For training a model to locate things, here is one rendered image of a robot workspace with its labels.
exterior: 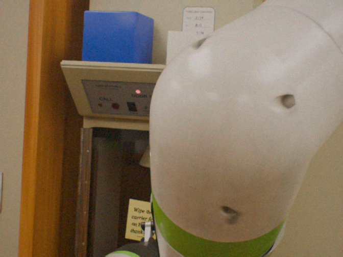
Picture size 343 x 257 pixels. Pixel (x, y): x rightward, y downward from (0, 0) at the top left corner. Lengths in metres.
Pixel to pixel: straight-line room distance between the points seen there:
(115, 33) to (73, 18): 0.22
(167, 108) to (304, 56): 0.10
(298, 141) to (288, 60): 0.05
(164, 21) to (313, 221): 0.67
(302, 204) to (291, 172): 1.17
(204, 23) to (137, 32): 0.14
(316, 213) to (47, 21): 0.80
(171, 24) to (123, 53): 0.14
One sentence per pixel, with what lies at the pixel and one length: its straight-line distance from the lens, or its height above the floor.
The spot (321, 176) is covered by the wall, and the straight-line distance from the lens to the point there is 1.60.
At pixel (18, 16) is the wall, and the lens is 1.84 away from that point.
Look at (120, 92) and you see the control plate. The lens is 1.16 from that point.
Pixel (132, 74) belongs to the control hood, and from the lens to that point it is 1.12.
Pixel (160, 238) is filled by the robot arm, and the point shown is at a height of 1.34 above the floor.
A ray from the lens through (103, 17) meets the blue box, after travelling 1.14.
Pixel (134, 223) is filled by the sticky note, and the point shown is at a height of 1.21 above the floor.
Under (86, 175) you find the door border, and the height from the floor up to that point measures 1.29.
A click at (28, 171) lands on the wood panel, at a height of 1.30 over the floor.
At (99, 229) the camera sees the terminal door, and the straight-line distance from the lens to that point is 1.26.
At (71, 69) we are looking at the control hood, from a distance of 1.16.
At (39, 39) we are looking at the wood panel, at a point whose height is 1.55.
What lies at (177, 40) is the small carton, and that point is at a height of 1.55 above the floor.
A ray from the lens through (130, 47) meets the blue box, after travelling 1.12.
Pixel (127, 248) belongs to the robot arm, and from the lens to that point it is 0.94.
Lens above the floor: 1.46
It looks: 3 degrees down
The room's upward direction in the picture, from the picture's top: 3 degrees clockwise
